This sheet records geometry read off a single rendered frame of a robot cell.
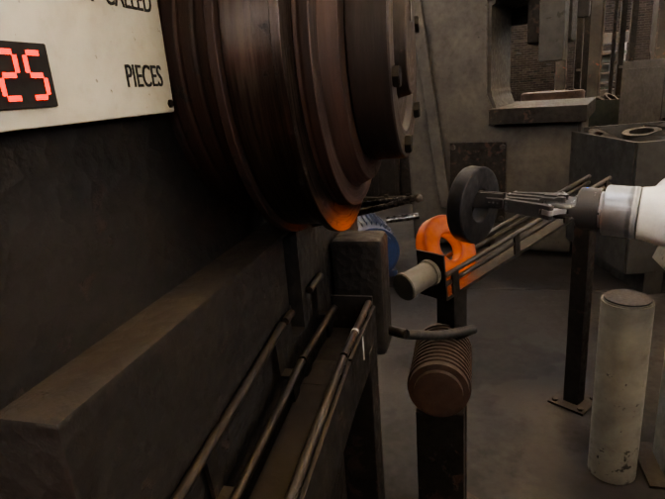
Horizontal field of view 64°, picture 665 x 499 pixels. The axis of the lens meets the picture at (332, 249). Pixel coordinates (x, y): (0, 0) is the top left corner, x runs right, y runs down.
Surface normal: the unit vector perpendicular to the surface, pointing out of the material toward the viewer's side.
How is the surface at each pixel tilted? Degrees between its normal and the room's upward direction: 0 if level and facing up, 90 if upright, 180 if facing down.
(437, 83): 90
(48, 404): 0
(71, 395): 0
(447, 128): 90
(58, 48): 90
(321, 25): 84
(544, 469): 0
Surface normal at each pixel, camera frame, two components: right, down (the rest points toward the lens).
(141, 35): 0.97, 0.00
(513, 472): -0.07, -0.95
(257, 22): -0.25, 0.21
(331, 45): 0.22, 0.29
